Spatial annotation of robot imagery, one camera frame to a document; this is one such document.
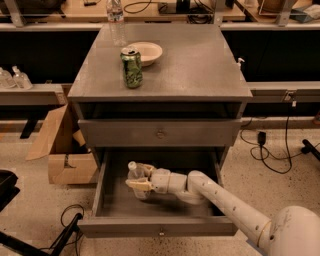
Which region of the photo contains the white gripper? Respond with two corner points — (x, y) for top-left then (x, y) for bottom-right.
(125, 163), (171, 194)

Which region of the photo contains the clear bottle with white cap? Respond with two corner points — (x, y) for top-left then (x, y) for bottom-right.
(127, 161), (150, 200)

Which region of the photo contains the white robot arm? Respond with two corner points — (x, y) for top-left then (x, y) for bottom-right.
(126, 161), (320, 256)

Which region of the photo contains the open grey lower drawer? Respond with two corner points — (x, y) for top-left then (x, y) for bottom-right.
(78, 149), (237, 238)

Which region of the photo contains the closed grey upper drawer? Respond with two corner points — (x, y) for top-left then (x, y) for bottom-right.
(78, 119), (240, 147)

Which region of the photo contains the grey drawer cabinet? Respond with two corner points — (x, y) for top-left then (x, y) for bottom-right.
(67, 22), (254, 174)

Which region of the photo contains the small white pump bottle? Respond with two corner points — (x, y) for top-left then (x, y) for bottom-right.
(237, 57), (245, 71)

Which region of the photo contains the clear sanitizer bottle right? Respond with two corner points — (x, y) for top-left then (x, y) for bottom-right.
(12, 66), (33, 90)

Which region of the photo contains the clear sanitizer bottle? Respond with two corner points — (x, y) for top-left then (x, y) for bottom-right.
(12, 66), (33, 90)
(0, 67), (16, 89)

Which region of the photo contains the clear sanitizer bottle left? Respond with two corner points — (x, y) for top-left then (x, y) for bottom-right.
(0, 67), (16, 89)

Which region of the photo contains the clear water bottle at back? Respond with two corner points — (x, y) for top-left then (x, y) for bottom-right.
(106, 0), (127, 47)

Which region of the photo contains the open cardboard box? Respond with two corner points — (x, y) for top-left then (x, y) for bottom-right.
(26, 105), (98, 185)

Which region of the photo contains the green soda can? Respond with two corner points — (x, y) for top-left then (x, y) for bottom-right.
(120, 46), (143, 89)

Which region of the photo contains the cream shallow bowl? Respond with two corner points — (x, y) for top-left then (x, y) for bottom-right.
(131, 42), (163, 67)

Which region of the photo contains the black chair edge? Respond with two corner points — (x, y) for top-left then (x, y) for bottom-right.
(0, 169), (20, 211)

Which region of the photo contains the black stand base left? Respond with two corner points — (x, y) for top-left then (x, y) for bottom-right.
(0, 212), (84, 256)

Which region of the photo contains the black stand leg right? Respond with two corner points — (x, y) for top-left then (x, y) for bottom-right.
(301, 139), (320, 161)

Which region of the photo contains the black cable on floor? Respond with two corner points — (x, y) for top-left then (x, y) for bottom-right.
(39, 203), (86, 256)

